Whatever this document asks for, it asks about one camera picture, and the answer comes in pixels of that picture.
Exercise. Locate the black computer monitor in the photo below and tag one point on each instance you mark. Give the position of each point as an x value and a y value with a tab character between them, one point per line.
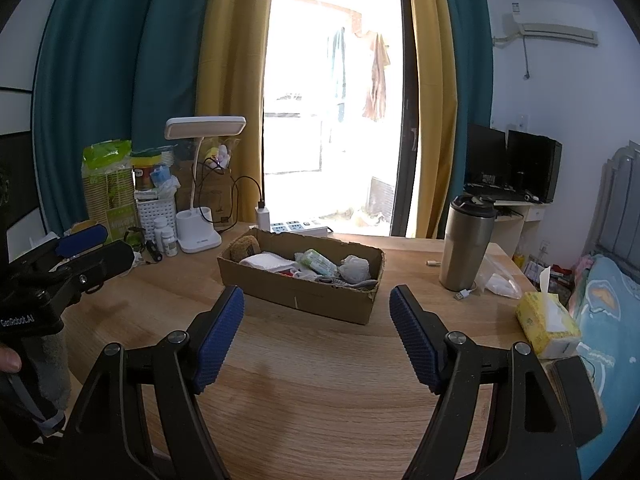
532	165
485	155

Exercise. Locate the teal curtain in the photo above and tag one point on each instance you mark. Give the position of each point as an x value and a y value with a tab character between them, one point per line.
472	60
110	60

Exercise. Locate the green wet wipes pack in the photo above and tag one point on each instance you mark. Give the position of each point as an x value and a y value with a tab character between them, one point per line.
315	261

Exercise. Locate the white computer desk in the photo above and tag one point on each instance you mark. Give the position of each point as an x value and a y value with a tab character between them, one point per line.
515	230

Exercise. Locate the grey padded headboard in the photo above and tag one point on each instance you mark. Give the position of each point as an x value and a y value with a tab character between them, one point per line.
617	200

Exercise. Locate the yellow curtain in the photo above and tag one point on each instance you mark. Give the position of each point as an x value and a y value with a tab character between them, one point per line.
235	85
435	110

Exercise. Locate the green food packet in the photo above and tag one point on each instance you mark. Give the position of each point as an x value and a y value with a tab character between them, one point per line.
107	185

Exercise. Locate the white perforated basket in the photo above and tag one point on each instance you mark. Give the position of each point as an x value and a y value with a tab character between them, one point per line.
150	212

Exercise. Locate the outdoor air conditioner unit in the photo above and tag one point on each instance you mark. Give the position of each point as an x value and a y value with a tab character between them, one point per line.
381	195

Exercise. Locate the clear plastic bag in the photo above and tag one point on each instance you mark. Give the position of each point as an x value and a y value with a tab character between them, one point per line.
497	280

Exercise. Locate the hanging brown shirt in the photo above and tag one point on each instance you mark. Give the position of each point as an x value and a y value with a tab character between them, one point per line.
376	80

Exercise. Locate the white wall air conditioner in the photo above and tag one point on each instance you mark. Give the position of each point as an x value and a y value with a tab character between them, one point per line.
555	30

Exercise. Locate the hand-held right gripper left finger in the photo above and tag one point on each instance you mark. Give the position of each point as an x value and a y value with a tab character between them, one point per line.
220	340

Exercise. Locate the small plush toy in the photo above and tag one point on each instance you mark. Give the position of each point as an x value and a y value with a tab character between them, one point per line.
221	156

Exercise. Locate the brown cardboard box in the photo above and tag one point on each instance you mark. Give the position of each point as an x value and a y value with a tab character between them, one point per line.
300	300

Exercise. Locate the white power strip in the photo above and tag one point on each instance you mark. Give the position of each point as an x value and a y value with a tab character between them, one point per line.
295	226

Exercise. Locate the white plastic ball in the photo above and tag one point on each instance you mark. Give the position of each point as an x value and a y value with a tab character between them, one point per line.
354	267

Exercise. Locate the small black bottle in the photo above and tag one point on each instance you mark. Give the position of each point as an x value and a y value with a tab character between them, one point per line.
152	252

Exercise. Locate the bag of cotton swabs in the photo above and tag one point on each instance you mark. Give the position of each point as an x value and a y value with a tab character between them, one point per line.
265	261

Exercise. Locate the small white pill bottle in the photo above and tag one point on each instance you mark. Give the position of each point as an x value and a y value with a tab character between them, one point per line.
170	245
160	235

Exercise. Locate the steel tumbler with black lid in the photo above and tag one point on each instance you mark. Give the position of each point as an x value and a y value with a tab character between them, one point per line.
462	250

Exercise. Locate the brown plush toy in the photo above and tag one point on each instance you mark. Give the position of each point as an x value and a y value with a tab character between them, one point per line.
245	247

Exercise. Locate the yellow tissue pack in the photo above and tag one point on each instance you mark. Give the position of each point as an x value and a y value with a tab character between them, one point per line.
540	325

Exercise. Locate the blue plastic packet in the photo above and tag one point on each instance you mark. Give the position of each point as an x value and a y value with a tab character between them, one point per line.
161	174

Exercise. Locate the dark sliding door frame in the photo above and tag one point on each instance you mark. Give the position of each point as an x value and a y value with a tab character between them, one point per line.
406	110

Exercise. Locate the grey dotted work glove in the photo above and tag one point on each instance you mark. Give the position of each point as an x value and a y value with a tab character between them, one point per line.
350	283

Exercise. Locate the person's left hand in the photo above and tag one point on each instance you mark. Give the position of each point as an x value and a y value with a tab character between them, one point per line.
9	360

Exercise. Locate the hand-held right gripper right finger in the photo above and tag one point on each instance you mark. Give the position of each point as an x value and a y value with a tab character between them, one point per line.
415	340

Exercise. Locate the hanging teal garment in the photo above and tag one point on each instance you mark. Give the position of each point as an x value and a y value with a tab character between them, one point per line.
337	70

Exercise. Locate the white charger plug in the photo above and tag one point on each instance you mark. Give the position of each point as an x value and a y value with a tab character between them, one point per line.
263	217

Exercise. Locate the yellow label can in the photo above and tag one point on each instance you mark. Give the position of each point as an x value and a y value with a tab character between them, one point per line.
145	172

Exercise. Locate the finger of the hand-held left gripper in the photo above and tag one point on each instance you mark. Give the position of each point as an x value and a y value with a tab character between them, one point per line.
105	262
82	240

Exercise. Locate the blue printed blanket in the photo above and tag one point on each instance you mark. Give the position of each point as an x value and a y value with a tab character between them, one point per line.
610	335

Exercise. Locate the brown cardboard carton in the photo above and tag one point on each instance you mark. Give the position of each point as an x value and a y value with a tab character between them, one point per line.
220	200

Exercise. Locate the white desk lamp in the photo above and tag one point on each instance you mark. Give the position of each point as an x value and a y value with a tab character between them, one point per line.
200	237

